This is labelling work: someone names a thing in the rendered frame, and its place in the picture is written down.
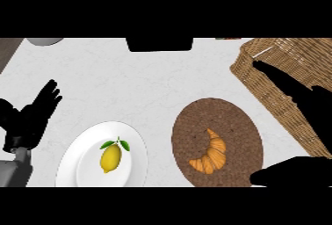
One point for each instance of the white oval plate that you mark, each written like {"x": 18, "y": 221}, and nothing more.
{"x": 101, "y": 156}

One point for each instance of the brown wicker basket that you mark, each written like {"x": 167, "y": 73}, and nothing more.
{"x": 284, "y": 79}

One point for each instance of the grey round bowl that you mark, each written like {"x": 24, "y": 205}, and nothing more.
{"x": 45, "y": 41}

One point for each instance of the dark brown panel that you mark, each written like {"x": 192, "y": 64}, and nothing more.
{"x": 8, "y": 51}

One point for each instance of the black box appliance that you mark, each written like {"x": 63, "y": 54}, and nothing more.
{"x": 160, "y": 44}

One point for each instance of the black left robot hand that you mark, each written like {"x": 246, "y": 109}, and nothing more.
{"x": 33, "y": 117}

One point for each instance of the brown round woven placemat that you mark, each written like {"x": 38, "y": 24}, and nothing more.
{"x": 216, "y": 140}

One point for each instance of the golden croissant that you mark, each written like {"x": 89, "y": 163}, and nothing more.
{"x": 212, "y": 158}

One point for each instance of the yellow lemon with leaves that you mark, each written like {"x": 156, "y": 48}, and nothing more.
{"x": 111, "y": 156}

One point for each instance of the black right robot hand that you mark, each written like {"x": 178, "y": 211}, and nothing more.
{"x": 313, "y": 117}

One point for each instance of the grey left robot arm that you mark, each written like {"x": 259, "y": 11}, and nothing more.
{"x": 15, "y": 170}

